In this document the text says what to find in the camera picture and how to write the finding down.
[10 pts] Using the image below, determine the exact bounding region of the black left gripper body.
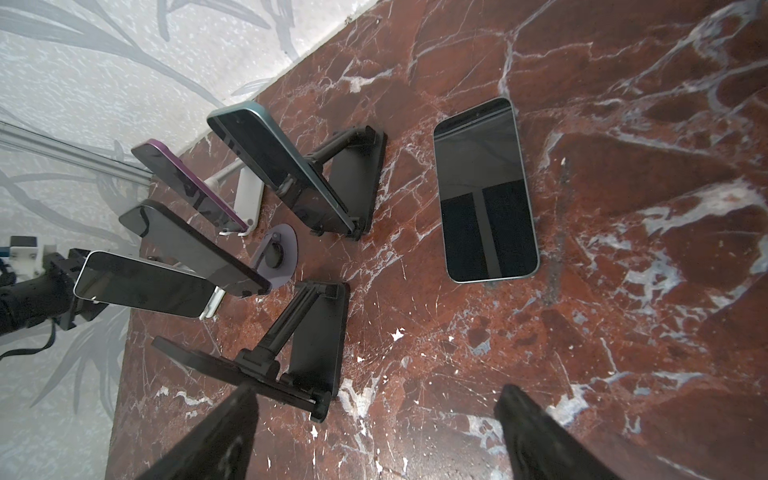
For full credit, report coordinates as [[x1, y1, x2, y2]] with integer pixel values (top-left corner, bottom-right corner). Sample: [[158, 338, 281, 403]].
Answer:
[[46, 248, 107, 330]]

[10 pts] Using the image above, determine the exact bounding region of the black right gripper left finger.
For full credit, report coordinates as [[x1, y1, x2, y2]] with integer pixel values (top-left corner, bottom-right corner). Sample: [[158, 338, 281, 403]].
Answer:
[[139, 384, 259, 479]]

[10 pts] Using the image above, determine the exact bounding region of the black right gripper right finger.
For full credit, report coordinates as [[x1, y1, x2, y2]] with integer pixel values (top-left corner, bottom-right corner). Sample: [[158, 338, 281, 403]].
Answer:
[[494, 384, 618, 480]]

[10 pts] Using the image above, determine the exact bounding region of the black front smartphone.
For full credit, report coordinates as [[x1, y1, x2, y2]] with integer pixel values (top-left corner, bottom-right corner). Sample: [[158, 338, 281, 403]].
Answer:
[[433, 97, 540, 284]]

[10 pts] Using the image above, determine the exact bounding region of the black smartphone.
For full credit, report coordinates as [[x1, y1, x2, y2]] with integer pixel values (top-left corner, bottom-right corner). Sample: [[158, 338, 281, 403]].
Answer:
[[433, 97, 540, 284], [119, 200, 271, 298]]

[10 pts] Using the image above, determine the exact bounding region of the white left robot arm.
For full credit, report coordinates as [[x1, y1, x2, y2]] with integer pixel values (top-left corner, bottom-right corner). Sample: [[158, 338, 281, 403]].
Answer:
[[1, 249, 258, 479]]

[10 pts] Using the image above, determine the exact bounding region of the smartphone on white stand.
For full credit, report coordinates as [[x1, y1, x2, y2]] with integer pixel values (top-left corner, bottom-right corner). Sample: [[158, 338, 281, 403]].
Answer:
[[73, 251, 216, 318]]

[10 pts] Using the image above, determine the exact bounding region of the white rear phone stand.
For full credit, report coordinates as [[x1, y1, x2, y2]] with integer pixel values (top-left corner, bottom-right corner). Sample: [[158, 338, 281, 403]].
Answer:
[[204, 159, 264, 237]]

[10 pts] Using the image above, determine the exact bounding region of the grey round-base phone stand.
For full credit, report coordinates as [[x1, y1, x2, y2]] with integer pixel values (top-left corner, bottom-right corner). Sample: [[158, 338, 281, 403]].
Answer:
[[251, 223, 298, 290]]

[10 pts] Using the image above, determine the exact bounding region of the black folding phone stand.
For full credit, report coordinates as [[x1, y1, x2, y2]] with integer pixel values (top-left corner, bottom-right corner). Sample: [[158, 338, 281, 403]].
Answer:
[[305, 126, 388, 240]]

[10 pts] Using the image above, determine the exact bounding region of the black middle smartphone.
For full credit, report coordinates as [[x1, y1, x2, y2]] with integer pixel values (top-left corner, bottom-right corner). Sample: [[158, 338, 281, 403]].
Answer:
[[119, 200, 271, 298]]

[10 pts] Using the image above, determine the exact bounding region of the purple-edged smartphone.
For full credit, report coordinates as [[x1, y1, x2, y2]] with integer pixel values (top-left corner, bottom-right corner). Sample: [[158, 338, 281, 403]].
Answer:
[[131, 139, 254, 233]]

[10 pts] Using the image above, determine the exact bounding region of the green-edged smartphone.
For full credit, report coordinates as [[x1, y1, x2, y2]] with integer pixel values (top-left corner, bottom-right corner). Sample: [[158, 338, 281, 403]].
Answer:
[[207, 101, 366, 236]]

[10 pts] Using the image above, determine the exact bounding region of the aluminium frame enclosure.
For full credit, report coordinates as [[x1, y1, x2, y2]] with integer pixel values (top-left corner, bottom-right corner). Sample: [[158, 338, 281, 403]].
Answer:
[[1, 121, 152, 186]]

